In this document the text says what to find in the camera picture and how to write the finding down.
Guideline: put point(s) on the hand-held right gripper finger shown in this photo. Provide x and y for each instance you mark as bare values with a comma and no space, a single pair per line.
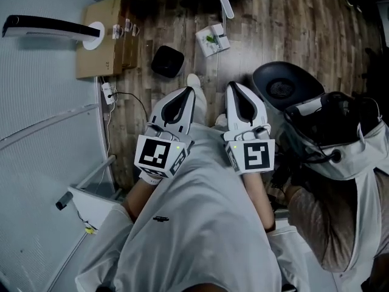
259,114
231,111

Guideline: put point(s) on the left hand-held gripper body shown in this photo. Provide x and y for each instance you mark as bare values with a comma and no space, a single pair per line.
152,152

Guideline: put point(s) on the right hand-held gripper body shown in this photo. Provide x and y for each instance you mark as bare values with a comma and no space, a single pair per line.
258,157

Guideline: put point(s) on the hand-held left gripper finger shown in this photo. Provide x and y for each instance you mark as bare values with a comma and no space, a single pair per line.
158,114
189,114

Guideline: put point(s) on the black round bin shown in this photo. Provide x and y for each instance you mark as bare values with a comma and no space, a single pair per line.
167,61

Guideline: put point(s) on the person's right forearm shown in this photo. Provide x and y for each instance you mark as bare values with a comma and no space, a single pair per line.
258,199

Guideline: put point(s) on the person's left forearm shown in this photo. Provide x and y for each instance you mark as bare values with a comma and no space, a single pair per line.
136,199

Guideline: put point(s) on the person's pale trousers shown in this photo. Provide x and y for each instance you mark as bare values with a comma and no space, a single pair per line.
200,108

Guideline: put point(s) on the white wristband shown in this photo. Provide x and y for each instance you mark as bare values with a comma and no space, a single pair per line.
150,179

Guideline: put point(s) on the black office chair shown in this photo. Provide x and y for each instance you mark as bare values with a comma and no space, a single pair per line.
291,75

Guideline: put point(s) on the white power strip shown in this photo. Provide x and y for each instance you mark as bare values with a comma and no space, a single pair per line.
108,94

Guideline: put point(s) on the brown cardboard box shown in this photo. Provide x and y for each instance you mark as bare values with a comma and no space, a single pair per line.
136,53
127,53
100,62

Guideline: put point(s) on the person's white t-shirt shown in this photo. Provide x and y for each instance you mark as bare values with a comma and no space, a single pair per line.
197,224

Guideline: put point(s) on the small yellow object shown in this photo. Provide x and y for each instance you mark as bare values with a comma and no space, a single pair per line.
89,230

